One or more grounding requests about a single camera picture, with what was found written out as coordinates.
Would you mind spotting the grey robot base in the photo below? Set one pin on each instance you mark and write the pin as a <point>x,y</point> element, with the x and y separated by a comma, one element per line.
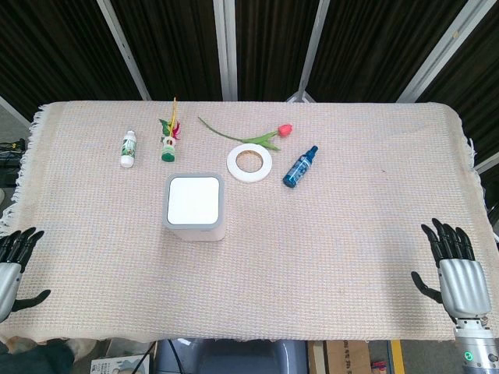
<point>230,356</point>

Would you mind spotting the white green-labelled bottle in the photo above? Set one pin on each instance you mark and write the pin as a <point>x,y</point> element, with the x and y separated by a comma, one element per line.
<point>128,149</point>

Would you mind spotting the green feathered toy bottle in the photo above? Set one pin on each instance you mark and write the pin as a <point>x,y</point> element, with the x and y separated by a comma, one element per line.
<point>169,140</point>

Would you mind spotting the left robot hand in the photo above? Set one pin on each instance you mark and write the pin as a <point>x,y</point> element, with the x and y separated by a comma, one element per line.
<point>8,272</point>

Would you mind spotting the white square box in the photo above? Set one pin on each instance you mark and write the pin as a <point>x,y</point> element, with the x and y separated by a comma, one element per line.
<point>193,206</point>

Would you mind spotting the white printed box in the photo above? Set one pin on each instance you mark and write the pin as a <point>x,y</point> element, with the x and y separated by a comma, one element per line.
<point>117,365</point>

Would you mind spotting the brown cardboard box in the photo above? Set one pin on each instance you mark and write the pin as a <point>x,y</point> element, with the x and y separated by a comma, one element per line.
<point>345,356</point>

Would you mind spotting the beige woven tablecloth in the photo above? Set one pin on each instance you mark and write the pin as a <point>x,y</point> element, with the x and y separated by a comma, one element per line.
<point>249,241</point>

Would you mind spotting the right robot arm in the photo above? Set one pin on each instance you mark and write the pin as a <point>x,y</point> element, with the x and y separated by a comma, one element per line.
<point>476,346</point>

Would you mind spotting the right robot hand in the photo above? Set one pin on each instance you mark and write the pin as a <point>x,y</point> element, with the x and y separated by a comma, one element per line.
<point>462,281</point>

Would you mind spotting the blue spray bottle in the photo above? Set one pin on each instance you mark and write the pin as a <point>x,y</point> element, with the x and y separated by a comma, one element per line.
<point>300,167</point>

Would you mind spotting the artificial red tulip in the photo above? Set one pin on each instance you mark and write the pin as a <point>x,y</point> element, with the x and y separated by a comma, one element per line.
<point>257,136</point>

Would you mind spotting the white tape roll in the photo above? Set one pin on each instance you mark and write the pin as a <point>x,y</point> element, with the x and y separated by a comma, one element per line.
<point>249,162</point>

